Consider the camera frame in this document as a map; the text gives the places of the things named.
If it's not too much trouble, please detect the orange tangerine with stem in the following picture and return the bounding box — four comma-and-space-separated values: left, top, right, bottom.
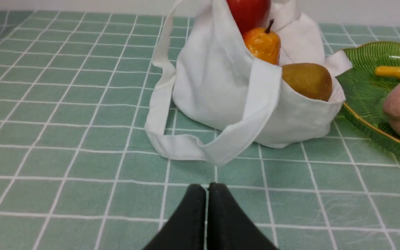
243, 19, 281, 65

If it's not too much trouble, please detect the green checkered tablecloth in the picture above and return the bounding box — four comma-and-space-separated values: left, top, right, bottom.
0, 10, 400, 250

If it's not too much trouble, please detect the green glass plate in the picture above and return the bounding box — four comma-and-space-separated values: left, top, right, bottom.
337, 41, 400, 158

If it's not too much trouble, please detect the white cloth tote bag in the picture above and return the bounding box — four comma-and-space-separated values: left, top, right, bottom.
144, 0, 352, 166

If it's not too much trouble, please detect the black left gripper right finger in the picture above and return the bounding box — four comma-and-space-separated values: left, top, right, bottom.
206, 183, 278, 250

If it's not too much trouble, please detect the brown kiwi fruit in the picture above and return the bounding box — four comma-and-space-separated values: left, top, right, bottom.
282, 62, 332, 101

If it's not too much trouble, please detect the red apple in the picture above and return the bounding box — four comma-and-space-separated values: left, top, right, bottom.
227, 0, 271, 35

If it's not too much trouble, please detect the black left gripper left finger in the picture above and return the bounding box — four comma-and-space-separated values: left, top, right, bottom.
143, 184, 206, 250

